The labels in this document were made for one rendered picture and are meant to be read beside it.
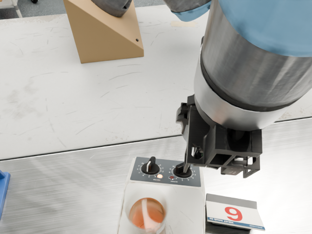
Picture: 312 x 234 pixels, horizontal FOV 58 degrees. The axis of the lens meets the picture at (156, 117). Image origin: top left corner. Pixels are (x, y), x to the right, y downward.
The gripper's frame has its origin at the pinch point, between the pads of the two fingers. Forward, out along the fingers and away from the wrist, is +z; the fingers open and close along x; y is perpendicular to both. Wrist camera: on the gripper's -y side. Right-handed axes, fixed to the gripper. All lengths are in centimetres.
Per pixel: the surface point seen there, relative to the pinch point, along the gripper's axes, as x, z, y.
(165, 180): -5.6, 6.0, 6.1
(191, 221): -1.4, 1.8, 12.1
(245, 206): 9.0, 11.5, 8.3
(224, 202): 5.2, 11.6, 8.1
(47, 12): -120, 147, -146
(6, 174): -35.3, 11.2, 7.1
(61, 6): -111, 149, -156
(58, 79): -33.9, 18.8, -17.4
